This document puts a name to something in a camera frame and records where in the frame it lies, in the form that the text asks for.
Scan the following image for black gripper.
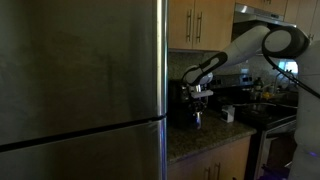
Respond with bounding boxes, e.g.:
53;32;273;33
188;85;213;115

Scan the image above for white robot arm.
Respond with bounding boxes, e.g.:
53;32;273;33
182;25;320;115

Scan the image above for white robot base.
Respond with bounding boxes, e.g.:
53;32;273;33
289;90;320;180

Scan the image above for small white box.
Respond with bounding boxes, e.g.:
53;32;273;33
221;105;235;123

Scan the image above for wooden lower cabinet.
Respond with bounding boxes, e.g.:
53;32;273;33
167;137;250;180

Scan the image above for wooden cabinet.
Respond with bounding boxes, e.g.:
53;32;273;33
167;137;250;180
168;0;235;51

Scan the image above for wooden upper cabinet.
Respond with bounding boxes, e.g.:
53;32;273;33
168;0;235;51

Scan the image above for black electric stove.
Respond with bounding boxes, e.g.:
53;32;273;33
208;73;298;180

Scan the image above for kitchen sink faucet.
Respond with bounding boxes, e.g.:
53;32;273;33
273;71;292;94

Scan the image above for stainless range hood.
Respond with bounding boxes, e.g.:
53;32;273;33
233;3;295;27

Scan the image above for stainless steel refrigerator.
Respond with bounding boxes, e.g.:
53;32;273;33
0;0;168;180

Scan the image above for right wooden upper cabinets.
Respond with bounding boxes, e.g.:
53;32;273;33
233;0;320;41

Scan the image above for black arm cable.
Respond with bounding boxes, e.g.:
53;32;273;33
261;49;320;100

